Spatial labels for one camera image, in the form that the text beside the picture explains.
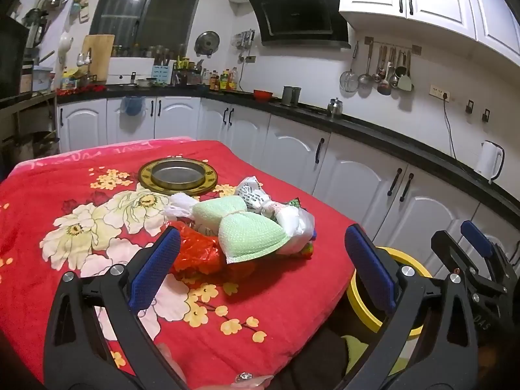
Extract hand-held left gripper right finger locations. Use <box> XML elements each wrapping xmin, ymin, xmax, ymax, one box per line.
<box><xmin>344</xmin><ymin>223</ymin><xmax>480</xmax><ymax>390</ymax></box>

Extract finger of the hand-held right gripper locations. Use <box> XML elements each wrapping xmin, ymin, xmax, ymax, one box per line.
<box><xmin>460</xmin><ymin>220</ymin><xmax>508</xmax><ymax>271</ymax></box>
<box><xmin>431</xmin><ymin>231</ymin><xmax>494</xmax><ymax>289</ymax></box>

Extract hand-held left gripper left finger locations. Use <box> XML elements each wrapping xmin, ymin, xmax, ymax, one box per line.
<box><xmin>43</xmin><ymin>225</ymin><xmax>191</xmax><ymax>390</ymax></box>

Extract yellow bin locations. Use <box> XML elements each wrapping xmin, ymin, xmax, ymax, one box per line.
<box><xmin>346</xmin><ymin>246</ymin><xmax>433</xmax><ymax>340</ymax></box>

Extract colourful candy tube red cap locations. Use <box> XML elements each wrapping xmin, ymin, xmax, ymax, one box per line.
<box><xmin>298</xmin><ymin>229</ymin><xmax>318</xmax><ymax>260</ymax></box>

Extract green foam net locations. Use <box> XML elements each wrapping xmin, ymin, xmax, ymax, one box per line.
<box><xmin>192</xmin><ymin>196</ymin><xmax>290</xmax><ymax>265</ymax></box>

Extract red plastic bag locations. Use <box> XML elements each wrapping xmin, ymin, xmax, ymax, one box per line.
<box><xmin>170</xmin><ymin>223</ymin><xmax>228</xmax><ymax>277</ymax></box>

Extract white plastic bag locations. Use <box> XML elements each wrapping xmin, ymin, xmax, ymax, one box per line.
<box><xmin>162</xmin><ymin>193</ymin><xmax>202</xmax><ymax>222</ymax></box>

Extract white electric kettle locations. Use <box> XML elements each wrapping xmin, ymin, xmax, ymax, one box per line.
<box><xmin>476</xmin><ymin>140</ymin><xmax>505</xmax><ymax>183</ymax></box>

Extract green cloth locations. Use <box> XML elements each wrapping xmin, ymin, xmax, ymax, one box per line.
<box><xmin>341</xmin><ymin>335</ymin><xmax>371</xmax><ymax>374</ymax></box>

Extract gold rimmed round tray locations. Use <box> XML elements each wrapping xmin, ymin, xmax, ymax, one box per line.
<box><xmin>138</xmin><ymin>156</ymin><xmax>218</xmax><ymax>193</ymax></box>

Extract clear plastic bag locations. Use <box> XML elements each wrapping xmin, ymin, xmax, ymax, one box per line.
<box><xmin>270</xmin><ymin>199</ymin><xmax>317</xmax><ymax>253</ymax></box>

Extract round metal pan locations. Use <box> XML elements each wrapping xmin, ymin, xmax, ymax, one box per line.
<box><xmin>151</xmin><ymin>159</ymin><xmax>202</xmax><ymax>186</ymax></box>

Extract white printed wrapper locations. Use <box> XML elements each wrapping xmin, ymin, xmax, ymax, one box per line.
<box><xmin>235</xmin><ymin>176</ymin><xmax>271</xmax><ymax>214</ymax></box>

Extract black countertop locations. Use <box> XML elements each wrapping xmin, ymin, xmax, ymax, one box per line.
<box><xmin>57</xmin><ymin>84</ymin><xmax>520</xmax><ymax>228</ymax></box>

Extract pink blanket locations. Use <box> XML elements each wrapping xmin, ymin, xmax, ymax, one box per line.
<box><xmin>12</xmin><ymin>136</ymin><xmax>196</xmax><ymax>171</ymax></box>

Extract red floral blanket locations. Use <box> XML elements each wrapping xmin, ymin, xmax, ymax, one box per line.
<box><xmin>0</xmin><ymin>137</ymin><xmax>360</xmax><ymax>390</ymax></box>

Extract white base cabinets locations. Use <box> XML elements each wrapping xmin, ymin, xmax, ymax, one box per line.
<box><xmin>57</xmin><ymin>95</ymin><xmax>520</xmax><ymax>289</ymax></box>

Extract hanging blue bag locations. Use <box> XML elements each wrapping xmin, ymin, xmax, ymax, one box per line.
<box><xmin>121</xmin><ymin>96</ymin><xmax>146</xmax><ymax>116</ymax></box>

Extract hanging green spatula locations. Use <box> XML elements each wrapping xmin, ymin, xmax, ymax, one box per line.
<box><xmin>397</xmin><ymin>51</ymin><xmax>414</xmax><ymax>91</ymax></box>

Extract hanging slotted spoon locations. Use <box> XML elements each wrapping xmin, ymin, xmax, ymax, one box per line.
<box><xmin>378</xmin><ymin>46</ymin><xmax>397</xmax><ymax>95</ymax></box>

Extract hanging metal spoon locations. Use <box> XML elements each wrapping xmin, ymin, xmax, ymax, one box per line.
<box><xmin>371</xmin><ymin>46</ymin><xmax>386</xmax><ymax>83</ymax></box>

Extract red berries on counter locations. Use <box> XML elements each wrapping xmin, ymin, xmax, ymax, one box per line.
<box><xmin>57</xmin><ymin>85</ymin><xmax>107</xmax><ymax>96</ymax></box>

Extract hanging metal ladle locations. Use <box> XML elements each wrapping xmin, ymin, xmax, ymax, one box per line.
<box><xmin>357</xmin><ymin>43</ymin><xmax>373</xmax><ymax>86</ymax></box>

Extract wooden cutting board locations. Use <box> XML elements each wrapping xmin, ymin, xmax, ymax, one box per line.
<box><xmin>81</xmin><ymin>34</ymin><xmax>115</xmax><ymax>82</ymax></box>

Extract metal faucet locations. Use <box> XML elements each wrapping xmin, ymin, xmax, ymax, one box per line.
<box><xmin>77</xmin><ymin>48</ymin><xmax>93</xmax><ymax>78</ymax></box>

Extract hanging metal pot lid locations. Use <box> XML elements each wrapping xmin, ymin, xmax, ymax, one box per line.
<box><xmin>194</xmin><ymin>31</ymin><xmax>220</xmax><ymax>55</ymax></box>

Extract black appliance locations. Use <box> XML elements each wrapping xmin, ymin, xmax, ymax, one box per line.
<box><xmin>0</xmin><ymin>16</ymin><xmax>30</xmax><ymax>99</ymax></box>

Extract dark window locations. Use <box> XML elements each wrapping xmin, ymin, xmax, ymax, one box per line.
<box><xmin>89</xmin><ymin>0</ymin><xmax>210</xmax><ymax>49</ymax></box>

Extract black range hood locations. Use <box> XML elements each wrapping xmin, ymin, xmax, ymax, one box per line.
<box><xmin>246</xmin><ymin>0</ymin><xmax>351</xmax><ymax>47</ymax></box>

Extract black power cable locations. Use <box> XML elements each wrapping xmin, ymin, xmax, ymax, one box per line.
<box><xmin>443</xmin><ymin>98</ymin><xmax>462</xmax><ymax>159</ymax></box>

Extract hanging wire strainer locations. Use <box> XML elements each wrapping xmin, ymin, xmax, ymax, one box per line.
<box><xmin>340</xmin><ymin>43</ymin><xmax>360</xmax><ymax>92</ymax></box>

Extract utensil wall rail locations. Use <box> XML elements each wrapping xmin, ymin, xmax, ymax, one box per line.
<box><xmin>364</xmin><ymin>37</ymin><xmax>421</xmax><ymax>55</ymax></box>

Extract wall spice rack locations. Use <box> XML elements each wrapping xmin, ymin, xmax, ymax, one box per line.
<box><xmin>231</xmin><ymin>28</ymin><xmax>256</xmax><ymax>49</ymax></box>

